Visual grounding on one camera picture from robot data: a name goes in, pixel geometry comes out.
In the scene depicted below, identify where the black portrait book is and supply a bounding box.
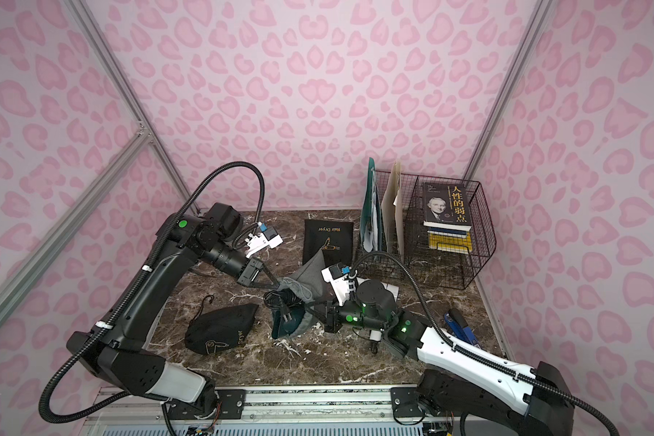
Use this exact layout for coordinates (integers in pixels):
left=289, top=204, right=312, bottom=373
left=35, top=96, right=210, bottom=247
left=421, top=183, right=472, bottom=232

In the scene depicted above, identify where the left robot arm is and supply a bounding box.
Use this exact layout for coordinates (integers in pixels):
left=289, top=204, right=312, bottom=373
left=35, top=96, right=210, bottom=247
left=80, top=203, right=248, bottom=414

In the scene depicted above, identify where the black pouch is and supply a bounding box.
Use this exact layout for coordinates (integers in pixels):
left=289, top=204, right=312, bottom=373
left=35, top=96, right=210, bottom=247
left=183, top=294, right=259, bottom=355
left=303, top=219, right=354, bottom=266

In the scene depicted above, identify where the white hair dryer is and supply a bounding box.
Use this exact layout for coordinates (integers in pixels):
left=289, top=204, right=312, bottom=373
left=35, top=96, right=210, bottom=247
left=367, top=280, right=400, bottom=352

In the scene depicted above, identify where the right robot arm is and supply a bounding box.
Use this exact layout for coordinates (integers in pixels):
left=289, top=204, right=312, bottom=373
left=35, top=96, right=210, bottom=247
left=312, top=276, right=574, bottom=435

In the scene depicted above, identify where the blue stapler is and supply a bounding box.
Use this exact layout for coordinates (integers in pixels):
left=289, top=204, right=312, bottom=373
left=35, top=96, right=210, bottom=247
left=444, top=307, right=480, bottom=348

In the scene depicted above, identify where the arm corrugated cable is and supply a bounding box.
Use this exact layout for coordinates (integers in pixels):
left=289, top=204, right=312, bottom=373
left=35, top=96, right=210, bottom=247
left=37, top=161, right=266, bottom=425
left=353, top=250, right=621, bottom=436

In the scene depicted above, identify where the grey hair dryer pouch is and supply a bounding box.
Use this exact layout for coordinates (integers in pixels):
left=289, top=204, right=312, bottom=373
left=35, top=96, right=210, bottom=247
left=275, top=253, right=327, bottom=338

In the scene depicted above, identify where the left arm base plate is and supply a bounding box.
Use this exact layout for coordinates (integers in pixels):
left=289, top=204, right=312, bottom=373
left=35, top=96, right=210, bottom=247
left=167, top=388, right=247, bottom=421

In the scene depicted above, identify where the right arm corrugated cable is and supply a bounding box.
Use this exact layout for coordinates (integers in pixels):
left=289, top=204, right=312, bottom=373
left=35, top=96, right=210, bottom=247
left=353, top=250, right=621, bottom=436

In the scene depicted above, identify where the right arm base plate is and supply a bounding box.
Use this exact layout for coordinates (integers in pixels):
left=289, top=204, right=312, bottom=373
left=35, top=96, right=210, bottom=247
left=390, top=386, right=445, bottom=421

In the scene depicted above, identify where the black wire basket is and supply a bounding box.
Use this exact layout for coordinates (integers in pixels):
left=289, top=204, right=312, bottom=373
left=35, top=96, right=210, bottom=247
left=374, top=170, right=497, bottom=290

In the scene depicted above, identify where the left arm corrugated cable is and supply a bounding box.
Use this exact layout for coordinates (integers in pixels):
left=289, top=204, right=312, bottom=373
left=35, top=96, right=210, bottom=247
left=37, top=161, right=266, bottom=425

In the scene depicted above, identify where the yellow striped book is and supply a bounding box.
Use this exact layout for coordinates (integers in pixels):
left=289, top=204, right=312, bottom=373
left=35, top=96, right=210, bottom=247
left=427, top=229, right=473, bottom=254

